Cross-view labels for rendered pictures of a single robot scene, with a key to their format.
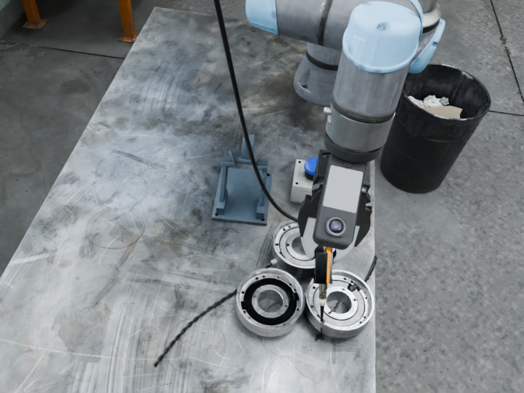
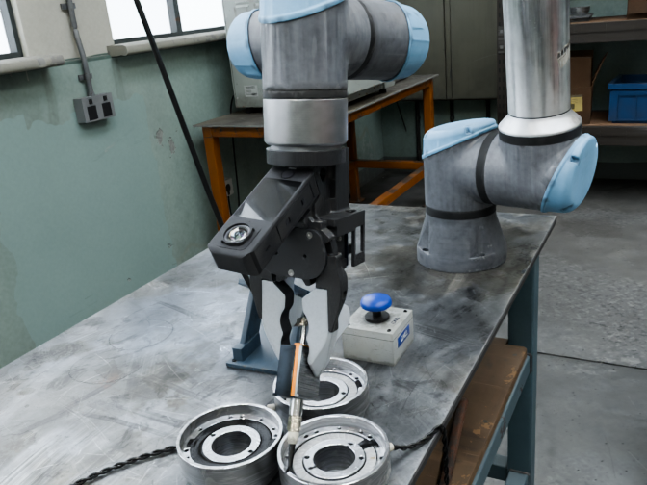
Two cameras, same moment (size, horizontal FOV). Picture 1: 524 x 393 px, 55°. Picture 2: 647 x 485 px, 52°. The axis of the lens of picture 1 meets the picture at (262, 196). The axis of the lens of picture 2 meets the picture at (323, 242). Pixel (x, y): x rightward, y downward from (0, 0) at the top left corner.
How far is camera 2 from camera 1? 47 cm
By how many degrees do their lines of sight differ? 36
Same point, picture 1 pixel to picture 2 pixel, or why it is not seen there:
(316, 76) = (435, 231)
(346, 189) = (271, 198)
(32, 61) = not seen: hidden behind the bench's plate
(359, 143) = (285, 133)
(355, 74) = (264, 35)
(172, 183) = (203, 332)
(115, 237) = (99, 373)
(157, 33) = not seen: hidden behind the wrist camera
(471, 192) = not seen: outside the picture
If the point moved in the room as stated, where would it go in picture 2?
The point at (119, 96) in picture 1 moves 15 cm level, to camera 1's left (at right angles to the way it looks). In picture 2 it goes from (201, 262) to (137, 256)
